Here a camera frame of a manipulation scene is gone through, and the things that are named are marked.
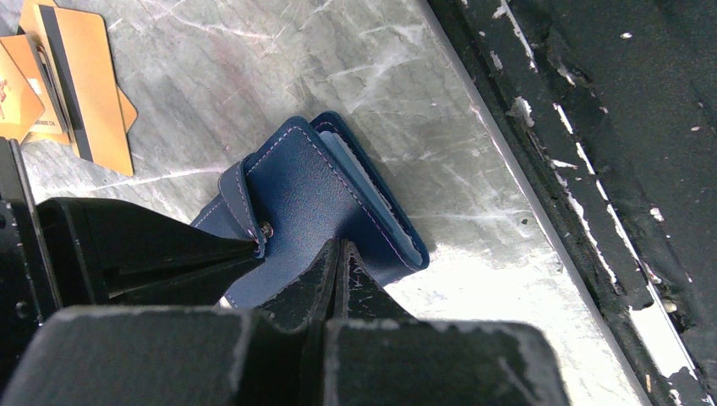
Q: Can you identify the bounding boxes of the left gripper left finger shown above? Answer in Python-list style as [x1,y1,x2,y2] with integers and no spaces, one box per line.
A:
[1,239,341,405]

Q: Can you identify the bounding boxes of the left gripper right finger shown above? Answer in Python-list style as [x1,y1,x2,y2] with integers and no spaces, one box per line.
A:
[321,239,569,405]

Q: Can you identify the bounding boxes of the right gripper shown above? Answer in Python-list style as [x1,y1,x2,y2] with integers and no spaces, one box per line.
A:
[1,138,263,387]

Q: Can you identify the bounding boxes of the blue leather card holder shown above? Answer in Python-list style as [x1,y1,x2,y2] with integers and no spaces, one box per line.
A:
[193,111,430,308]

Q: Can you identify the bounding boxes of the loose orange card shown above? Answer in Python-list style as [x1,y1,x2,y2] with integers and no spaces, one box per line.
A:
[33,4,134,176]

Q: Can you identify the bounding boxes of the orange card stack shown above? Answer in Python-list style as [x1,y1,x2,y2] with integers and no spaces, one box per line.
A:
[0,0,139,147]

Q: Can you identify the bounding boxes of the black base frame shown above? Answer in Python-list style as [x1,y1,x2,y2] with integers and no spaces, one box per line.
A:
[430,1,716,405]

